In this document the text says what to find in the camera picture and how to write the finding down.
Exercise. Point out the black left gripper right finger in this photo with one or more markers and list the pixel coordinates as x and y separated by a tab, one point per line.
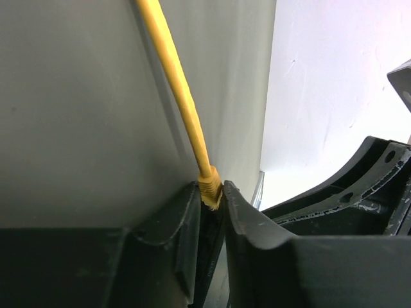
271	267

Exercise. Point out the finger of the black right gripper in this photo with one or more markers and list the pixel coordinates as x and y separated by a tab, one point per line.
369	195

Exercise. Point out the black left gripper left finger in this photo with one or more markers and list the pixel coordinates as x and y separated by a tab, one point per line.
150	265

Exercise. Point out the dark grey network switch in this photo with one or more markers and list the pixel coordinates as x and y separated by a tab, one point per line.
212	280

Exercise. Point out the aluminium frame rail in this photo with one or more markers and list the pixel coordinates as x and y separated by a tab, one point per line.
258	191

